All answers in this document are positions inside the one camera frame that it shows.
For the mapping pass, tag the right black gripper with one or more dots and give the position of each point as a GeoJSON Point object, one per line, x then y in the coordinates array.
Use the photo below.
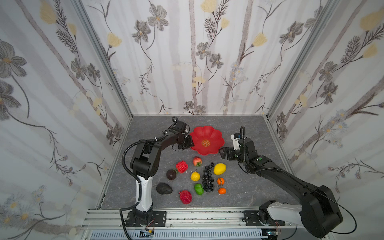
{"type": "Point", "coordinates": [229, 153]}

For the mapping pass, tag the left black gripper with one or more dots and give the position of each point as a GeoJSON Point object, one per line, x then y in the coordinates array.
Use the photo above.
{"type": "Point", "coordinates": [186, 141]}

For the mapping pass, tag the red crinkled fake fruit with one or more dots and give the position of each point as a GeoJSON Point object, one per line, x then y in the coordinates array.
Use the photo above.
{"type": "Point", "coordinates": [182, 166]}

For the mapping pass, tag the dark purple fake mangosteen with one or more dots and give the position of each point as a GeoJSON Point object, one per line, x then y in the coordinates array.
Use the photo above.
{"type": "Point", "coordinates": [171, 174]}

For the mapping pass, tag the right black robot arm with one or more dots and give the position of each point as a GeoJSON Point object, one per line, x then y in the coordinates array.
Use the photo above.
{"type": "Point", "coordinates": [317, 210]}

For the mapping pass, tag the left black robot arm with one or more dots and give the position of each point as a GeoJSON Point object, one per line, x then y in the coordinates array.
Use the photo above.
{"type": "Point", "coordinates": [145, 164]}

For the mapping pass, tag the yellow fake lemon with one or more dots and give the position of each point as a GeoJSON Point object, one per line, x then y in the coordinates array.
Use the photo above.
{"type": "Point", "coordinates": [219, 169]}

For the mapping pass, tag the red flower-shaped fruit bowl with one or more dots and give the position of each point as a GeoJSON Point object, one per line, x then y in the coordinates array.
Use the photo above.
{"type": "Point", "coordinates": [207, 140]}

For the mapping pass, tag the red fake apple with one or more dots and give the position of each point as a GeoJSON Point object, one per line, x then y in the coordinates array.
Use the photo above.
{"type": "Point", "coordinates": [197, 161]}

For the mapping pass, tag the orange fake tangerine upper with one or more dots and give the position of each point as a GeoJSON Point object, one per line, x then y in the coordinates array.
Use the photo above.
{"type": "Point", "coordinates": [220, 181]}

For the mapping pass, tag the orange fake tangerine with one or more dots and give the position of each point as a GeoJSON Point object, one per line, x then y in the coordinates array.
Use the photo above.
{"type": "Point", "coordinates": [220, 181]}
{"type": "Point", "coordinates": [222, 191]}

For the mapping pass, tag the yellow fake pear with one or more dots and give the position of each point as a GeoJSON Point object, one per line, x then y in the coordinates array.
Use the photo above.
{"type": "Point", "coordinates": [195, 176]}

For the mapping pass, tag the orange fake tangerine lower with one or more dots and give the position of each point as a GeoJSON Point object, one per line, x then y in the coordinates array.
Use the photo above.
{"type": "Point", "coordinates": [222, 191]}

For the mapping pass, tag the black fake grape bunch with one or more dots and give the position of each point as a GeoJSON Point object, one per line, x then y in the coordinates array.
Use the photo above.
{"type": "Point", "coordinates": [207, 179]}

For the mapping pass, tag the green fake lime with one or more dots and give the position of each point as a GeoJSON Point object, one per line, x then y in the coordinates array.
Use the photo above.
{"type": "Point", "coordinates": [199, 189]}

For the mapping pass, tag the dark fake avocado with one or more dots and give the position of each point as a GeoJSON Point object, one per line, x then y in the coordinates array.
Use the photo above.
{"type": "Point", "coordinates": [164, 189]}

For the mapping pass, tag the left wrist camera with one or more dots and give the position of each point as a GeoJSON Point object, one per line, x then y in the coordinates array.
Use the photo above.
{"type": "Point", "coordinates": [179, 126]}

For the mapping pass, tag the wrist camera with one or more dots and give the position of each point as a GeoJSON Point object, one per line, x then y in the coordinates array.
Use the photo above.
{"type": "Point", "coordinates": [235, 139]}
{"type": "Point", "coordinates": [179, 126]}

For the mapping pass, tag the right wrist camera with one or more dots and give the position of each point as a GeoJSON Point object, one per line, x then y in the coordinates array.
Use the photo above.
{"type": "Point", "coordinates": [235, 139]}

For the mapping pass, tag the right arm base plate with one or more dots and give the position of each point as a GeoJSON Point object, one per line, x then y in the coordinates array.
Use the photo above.
{"type": "Point", "coordinates": [255, 218]}

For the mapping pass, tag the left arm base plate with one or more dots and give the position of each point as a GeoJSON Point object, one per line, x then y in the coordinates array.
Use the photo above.
{"type": "Point", "coordinates": [156, 218]}

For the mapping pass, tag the aluminium mounting rail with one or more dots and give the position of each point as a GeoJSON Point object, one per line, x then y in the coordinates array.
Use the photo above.
{"type": "Point", "coordinates": [180, 218]}

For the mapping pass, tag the white perforated cable duct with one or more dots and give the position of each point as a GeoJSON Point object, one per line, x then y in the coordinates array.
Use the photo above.
{"type": "Point", "coordinates": [207, 234]}

